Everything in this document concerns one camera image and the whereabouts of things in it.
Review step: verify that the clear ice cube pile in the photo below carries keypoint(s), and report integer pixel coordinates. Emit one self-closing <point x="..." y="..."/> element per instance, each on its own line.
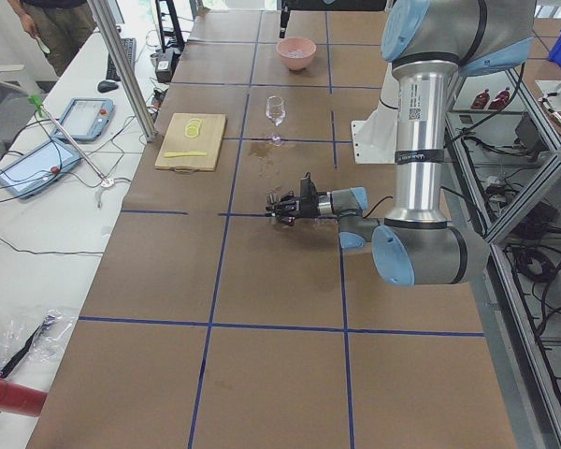
<point x="295" y="53"/>

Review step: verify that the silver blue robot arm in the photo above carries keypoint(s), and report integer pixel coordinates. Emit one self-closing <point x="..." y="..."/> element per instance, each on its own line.
<point x="426" y="43"/>

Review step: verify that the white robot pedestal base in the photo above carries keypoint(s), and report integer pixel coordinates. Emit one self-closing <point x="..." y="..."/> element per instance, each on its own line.
<point x="374" y="139"/>

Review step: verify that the blue teach pendant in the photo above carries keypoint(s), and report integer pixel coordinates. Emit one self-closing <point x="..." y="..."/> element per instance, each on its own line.
<point x="85" y="119"/>
<point x="38" y="169"/>

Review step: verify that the steel double jigger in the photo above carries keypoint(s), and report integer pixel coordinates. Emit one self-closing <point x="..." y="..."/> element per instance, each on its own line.
<point x="271" y="208"/>

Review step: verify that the pink plastic bowl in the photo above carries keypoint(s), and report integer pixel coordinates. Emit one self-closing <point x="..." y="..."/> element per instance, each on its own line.
<point x="299" y="42"/>

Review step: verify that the near blue teach pendant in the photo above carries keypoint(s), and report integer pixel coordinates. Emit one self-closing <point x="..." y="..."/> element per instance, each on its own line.
<point x="38" y="169"/>

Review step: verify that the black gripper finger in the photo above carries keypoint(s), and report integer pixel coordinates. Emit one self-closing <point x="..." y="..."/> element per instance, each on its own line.
<point x="274" y="199"/>
<point x="277" y="218"/>
<point x="284" y="20"/>

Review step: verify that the black computer mouse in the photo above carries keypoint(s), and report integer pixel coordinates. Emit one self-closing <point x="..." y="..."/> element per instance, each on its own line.
<point x="105" y="86"/>

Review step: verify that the far blue teach pendant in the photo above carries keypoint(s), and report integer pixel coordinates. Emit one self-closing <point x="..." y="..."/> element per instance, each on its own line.
<point x="85" y="119"/>

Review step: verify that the aluminium frame post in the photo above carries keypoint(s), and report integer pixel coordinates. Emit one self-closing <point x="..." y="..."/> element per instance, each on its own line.
<point x="107" y="27"/>

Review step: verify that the bamboo cutting board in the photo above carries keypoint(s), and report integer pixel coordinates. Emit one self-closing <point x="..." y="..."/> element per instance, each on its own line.
<point x="209" y="140"/>

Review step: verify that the black box device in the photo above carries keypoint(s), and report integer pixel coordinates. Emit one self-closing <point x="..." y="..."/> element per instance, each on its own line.
<point x="166" y="64"/>

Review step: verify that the lemon slice leftmost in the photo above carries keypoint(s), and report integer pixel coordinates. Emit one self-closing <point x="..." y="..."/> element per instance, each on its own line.
<point x="190" y="134"/>

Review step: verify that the clear wine glass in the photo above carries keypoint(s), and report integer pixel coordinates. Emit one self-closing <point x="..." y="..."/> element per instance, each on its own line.
<point x="275" y="112"/>

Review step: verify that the standing person dark clothes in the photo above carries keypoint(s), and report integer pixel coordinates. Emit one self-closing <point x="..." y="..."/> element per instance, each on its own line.
<point x="63" y="26"/>

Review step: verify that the yellow plastic knife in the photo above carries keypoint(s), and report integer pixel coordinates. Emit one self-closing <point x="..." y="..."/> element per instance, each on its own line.
<point x="185" y="154"/>

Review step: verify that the grey office chair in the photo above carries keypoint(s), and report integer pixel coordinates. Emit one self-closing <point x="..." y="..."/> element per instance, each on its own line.
<point x="15" y="108"/>

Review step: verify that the metal rod green clip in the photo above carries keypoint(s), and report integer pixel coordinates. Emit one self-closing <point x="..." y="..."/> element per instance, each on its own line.
<point x="106" y="182"/>

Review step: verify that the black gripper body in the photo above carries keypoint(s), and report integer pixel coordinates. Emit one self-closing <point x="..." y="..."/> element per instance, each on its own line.
<point x="307" y="208"/>

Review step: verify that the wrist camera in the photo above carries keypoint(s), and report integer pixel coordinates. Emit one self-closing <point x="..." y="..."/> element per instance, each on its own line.
<point x="308" y="190"/>

